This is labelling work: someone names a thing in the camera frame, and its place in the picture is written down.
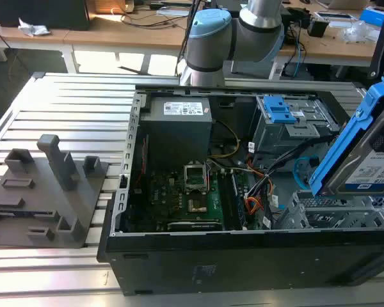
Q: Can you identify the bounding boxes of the metal socket cover frame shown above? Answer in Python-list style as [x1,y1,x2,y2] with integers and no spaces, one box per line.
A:
[183,162,209,194]

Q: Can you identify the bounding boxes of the grey power supply unit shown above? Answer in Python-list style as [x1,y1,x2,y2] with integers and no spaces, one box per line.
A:
[140,97,214,161]

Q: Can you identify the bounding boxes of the grey plastic parts rack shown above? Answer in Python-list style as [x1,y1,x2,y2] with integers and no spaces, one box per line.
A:
[0,134,109,249]

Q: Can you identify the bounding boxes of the black wire bundle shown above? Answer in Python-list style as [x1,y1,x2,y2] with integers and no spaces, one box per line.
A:
[246,140,313,201]

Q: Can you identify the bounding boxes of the black open PC case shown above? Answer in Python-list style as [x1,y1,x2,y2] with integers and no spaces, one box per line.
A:
[97,85,384,297]

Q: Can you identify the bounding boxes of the orange red yellow power wire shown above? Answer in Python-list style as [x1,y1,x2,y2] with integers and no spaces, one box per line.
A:
[245,166,273,216]

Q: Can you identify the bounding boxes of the metal drive cage, blue latch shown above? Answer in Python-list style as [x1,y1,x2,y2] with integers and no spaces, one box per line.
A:
[251,94,340,169]

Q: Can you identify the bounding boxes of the wooden desk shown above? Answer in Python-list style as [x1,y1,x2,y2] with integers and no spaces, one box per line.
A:
[0,6,196,74]
[275,0,384,79]

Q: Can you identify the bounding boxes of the blue cardboard box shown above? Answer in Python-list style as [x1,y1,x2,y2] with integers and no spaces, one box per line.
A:
[360,6,384,33]

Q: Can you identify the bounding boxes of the black RAM slot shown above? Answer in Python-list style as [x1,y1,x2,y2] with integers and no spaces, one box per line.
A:
[225,172,239,226]
[228,172,243,226]
[221,172,236,226]
[232,172,246,226]

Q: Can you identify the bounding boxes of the large black box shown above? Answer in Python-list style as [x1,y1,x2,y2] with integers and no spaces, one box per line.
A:
[0,0,90,31]

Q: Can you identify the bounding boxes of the black graphics card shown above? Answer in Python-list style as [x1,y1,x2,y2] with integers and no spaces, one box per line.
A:
[166,220,225,232]

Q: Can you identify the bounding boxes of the grey metal disk bay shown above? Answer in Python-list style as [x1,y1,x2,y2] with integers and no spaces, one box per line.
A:
[275,190,384,231]

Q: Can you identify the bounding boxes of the hard disk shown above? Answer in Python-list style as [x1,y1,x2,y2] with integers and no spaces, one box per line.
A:
[308,76,384,198]

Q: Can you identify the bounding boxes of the small black cube device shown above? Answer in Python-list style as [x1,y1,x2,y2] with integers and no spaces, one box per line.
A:
[307,17,329,38]

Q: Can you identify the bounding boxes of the green motherboard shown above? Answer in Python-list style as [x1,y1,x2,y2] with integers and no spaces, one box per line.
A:
[129,158,249,233]

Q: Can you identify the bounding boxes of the crumpled white paper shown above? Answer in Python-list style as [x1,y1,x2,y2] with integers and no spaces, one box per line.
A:
[17,17,51,36]

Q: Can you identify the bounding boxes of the clear plastic bag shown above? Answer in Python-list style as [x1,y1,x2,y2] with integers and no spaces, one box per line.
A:
[342,20,379,45]

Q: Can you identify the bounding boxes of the blue disk wire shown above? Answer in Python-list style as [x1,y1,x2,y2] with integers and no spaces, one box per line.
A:
[292,155,320,193]

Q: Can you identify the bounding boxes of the yellow and black power cable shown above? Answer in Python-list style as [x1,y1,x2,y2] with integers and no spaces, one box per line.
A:
[209,118,241,160]

